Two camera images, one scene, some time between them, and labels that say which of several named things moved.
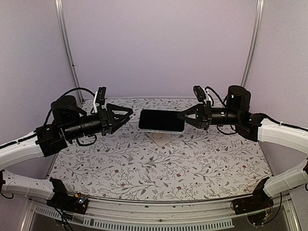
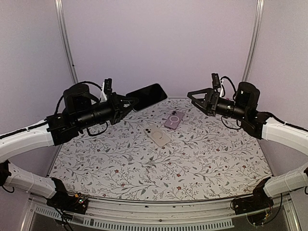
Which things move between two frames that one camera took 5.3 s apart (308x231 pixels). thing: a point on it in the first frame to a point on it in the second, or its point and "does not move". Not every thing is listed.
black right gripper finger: [201, 122] to [208, 112]
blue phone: [161, 121] to [147, 96]
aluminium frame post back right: [258, 22] does not move
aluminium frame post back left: [59, 4] does not move
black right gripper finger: [196, 112] to [207, 91]
